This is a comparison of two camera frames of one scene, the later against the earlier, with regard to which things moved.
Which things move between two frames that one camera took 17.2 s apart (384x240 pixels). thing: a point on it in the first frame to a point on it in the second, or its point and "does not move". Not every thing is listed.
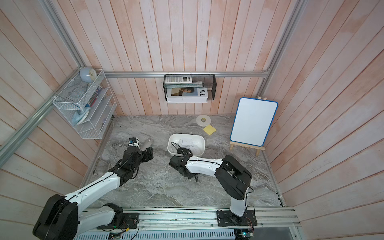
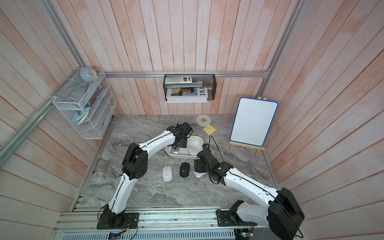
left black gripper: x=146 y=157 to x=183 y=144
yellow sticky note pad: x=209 y=130 does not move
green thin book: x=196 y=84 does not move
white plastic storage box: x=195 y=143 does not move
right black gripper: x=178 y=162 to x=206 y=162
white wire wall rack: x=88 y=106 does not move
